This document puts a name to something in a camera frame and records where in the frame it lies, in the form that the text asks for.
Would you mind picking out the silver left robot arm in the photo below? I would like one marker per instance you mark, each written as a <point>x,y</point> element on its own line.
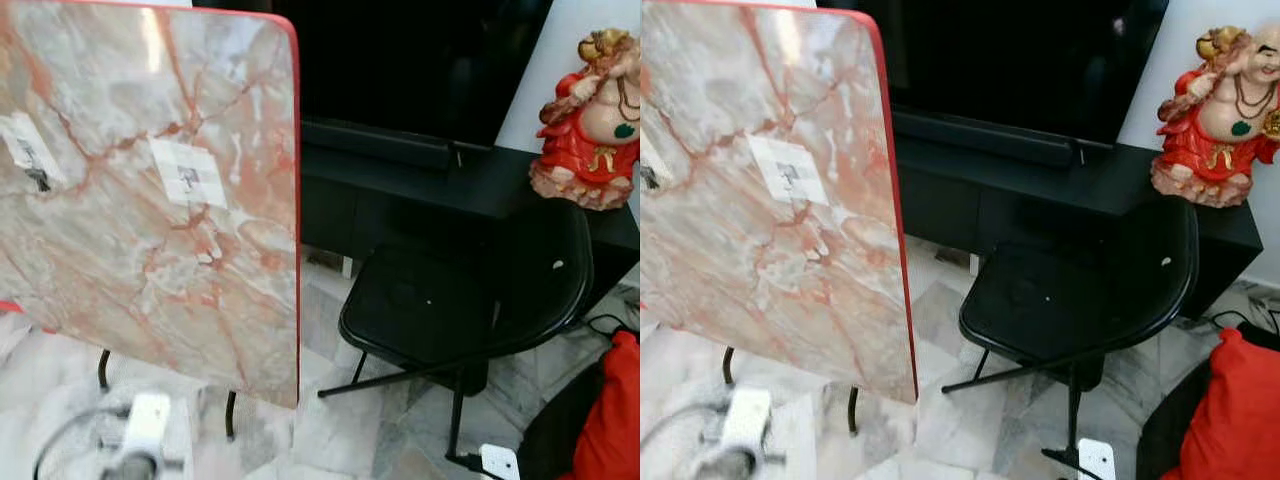
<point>135,468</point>
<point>730,468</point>

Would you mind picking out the red laughing buddha statue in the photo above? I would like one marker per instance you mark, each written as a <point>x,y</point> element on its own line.
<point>580,140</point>
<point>1210,150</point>

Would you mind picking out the black low tv console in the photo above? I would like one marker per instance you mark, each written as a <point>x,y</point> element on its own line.
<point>1130,185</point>
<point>500,182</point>

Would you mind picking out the black bag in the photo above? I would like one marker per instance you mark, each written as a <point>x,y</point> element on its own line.
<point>550,430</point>
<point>1160,430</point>

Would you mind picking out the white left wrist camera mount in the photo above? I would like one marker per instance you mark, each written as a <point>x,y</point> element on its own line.
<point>747,418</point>
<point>147,425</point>

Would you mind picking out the marble folding table red rim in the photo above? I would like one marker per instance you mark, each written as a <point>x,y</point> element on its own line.
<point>150,260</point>
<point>780,280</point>

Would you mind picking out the black soundbar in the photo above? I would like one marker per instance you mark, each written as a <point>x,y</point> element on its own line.
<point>380,143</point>
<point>980,137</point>

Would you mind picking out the black television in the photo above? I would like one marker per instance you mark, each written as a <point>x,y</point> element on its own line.
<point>1020,60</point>
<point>400,60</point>

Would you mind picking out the white paper label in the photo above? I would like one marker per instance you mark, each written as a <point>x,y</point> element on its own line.
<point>188,172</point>
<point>28,152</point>
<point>788,170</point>
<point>652,165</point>

